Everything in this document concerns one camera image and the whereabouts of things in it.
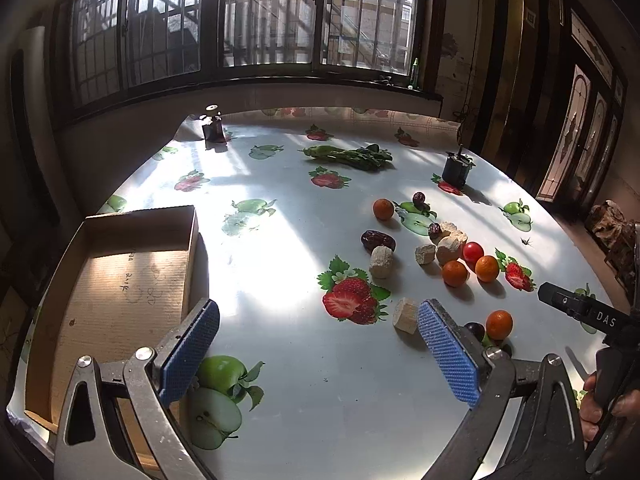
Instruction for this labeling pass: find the orange tangerine three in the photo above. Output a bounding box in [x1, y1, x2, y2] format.
[485, 310, 513, 340]

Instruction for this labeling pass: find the dark purple plum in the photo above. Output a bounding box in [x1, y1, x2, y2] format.
[464, 322, 486, 342]

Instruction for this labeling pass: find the red cherry tomato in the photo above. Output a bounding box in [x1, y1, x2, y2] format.
[462, 242, 485, 266]

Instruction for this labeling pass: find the beige cake chunk large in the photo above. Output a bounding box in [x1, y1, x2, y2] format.
[436, 231, 468, 266]

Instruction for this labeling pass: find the beige cake cube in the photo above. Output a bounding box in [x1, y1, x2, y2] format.
[393, 298, 418, 335]

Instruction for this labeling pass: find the beige cake chunk small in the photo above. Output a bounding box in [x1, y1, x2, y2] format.
[414, 244, 437, 266]

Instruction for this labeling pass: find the wrinkled red date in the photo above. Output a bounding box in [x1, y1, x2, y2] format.
[360, 230, 396, 254]

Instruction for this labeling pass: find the orange tangerine one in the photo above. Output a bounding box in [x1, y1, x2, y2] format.
[474, 255, 500, 283]

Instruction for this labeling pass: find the orange tangerine two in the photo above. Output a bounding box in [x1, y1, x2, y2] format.
[442, 260, 469, 288]

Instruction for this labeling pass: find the beige cake cylinder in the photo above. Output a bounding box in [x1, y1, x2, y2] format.
[369, 245, 394, 280]

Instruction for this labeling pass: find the right human hand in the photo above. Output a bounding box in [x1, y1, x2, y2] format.
[579, 373, 640, 443]

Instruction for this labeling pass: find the shallow cardboard box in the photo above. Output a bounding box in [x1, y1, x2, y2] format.
[22, 205, 200, 435]

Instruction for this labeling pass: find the small dark date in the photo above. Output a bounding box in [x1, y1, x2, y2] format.
[428, 222, 442, 240]

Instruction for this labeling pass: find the small black plant pot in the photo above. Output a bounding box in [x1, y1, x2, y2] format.
[442, 148, 475, 190]

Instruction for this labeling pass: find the ornate wooden door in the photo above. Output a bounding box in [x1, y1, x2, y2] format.
[536, 0, 627, 217]

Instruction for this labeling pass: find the far dark grape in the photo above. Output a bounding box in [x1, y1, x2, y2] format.
[412, 192, 425, 206]

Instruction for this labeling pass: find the far orange tangerine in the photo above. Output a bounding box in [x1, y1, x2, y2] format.
[372, 198, 395, 221]

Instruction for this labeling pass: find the green leafy vegetable bundle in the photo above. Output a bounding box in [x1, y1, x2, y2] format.
[302, 144, 393, 171]

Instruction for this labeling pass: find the fruit print tablecloth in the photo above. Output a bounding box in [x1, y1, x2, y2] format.
[90, 110, 606, 479]

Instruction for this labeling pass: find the green glass bottle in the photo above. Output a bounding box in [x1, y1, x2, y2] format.
[408, 58, 420, 90]

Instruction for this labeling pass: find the dark clamp with round knob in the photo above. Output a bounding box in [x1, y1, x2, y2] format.
[200, 104, 227, 144]

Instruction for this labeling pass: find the window with metal bars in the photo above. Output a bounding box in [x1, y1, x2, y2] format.
[56, 0, 428, 112]

